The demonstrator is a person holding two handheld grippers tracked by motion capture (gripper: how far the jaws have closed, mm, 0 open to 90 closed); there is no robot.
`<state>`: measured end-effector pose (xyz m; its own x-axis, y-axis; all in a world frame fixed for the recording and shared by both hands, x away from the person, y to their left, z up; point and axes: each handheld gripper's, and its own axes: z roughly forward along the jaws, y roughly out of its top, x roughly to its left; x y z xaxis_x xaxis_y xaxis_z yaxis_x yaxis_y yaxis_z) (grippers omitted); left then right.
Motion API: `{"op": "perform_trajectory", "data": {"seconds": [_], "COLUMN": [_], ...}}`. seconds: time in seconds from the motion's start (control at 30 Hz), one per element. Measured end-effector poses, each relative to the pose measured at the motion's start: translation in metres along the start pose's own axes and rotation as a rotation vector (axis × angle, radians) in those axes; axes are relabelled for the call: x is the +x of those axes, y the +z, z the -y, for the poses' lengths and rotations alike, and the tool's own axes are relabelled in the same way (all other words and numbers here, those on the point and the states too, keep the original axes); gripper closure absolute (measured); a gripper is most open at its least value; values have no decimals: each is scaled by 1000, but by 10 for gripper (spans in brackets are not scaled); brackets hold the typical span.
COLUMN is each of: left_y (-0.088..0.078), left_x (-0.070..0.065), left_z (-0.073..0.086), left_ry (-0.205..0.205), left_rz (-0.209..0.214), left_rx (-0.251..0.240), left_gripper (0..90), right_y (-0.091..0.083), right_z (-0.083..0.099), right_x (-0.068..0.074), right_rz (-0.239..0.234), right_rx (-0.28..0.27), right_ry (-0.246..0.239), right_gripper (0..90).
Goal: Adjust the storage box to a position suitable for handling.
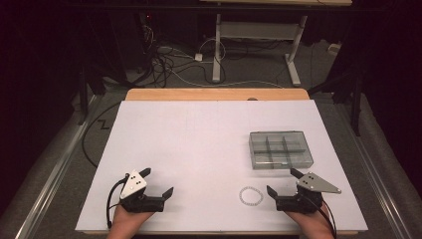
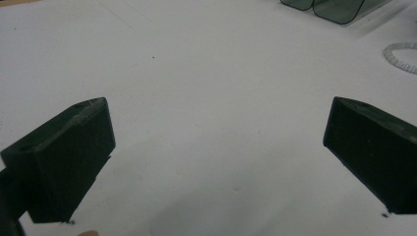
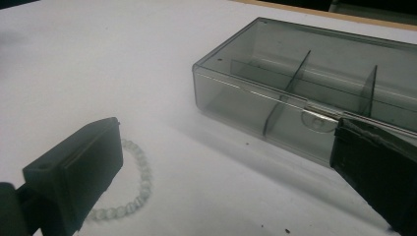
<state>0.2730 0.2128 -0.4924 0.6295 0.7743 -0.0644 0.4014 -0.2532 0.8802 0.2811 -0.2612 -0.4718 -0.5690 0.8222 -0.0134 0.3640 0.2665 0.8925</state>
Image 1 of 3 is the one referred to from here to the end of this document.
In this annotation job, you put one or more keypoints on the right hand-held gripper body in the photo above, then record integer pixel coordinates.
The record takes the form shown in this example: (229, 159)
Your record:
(312, 184)

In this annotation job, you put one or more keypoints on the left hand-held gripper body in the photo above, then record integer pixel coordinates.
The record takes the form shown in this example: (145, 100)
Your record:
(132, 186)

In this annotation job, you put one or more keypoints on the clear grey compartment box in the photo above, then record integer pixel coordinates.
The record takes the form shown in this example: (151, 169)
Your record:
(280, 149)

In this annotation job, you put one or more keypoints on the person's left hand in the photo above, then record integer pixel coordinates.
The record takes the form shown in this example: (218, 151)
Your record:
(127, 224)

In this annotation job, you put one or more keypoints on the person's right hand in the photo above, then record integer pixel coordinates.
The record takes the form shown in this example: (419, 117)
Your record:
(313, 225)

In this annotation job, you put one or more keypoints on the black metal stand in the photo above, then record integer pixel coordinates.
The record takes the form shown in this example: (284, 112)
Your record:
(355, 103)

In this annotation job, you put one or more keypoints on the white power adapter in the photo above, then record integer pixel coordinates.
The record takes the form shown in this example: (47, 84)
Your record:
(198, 57)

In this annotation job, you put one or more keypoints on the aluminium rail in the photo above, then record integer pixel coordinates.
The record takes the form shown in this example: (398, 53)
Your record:
(375, 172)
(56, 172)

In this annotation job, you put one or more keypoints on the white metal desk frame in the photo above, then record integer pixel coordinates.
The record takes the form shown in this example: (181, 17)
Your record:
(258, 30)

